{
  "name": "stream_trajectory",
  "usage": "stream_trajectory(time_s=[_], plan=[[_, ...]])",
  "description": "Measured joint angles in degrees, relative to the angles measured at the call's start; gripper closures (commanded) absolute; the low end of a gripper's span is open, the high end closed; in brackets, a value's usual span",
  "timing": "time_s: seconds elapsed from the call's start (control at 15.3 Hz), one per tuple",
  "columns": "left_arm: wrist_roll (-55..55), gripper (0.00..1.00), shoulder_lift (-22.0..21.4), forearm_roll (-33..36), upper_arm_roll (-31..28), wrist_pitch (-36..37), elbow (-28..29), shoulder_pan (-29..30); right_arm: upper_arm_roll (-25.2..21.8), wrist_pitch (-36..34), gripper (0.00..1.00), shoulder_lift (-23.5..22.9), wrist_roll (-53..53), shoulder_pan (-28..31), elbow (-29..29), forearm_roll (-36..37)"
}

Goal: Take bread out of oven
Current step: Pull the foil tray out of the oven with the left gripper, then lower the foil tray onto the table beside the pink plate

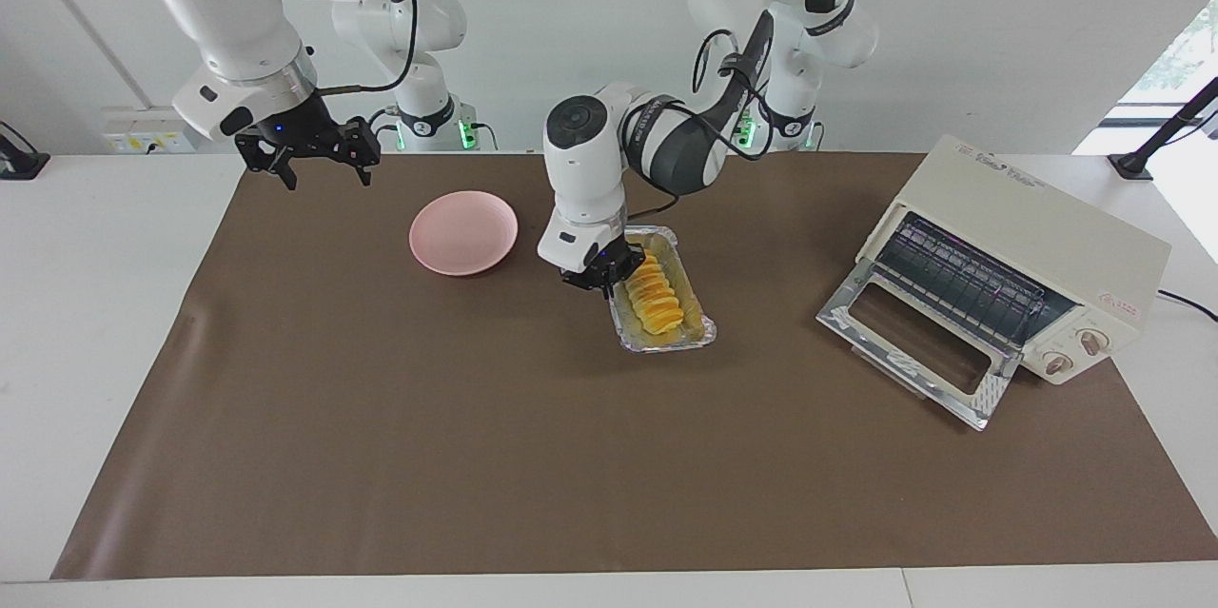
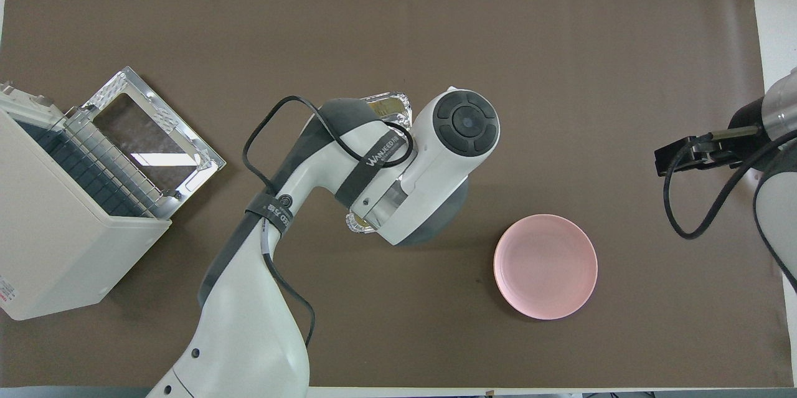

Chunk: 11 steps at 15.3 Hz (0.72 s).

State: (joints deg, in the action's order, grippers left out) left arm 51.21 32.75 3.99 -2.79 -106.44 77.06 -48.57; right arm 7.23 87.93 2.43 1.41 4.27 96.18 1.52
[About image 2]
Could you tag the brown table mat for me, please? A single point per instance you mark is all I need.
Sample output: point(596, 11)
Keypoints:
point(560, 74)

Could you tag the pink round plate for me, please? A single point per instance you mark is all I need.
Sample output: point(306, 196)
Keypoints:
point(545, 267)

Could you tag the glass oven door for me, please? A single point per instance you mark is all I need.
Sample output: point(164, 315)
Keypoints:
point(208, 164)

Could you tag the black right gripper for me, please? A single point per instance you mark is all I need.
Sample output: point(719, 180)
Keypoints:
point(741, 142)

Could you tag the cream toaster oven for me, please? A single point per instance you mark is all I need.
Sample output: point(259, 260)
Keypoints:
point(56, 248)

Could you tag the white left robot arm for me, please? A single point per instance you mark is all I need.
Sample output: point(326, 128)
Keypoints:
point(249, 323)

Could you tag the aluminium foil tray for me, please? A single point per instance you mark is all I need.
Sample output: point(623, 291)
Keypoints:
point(389, 102)

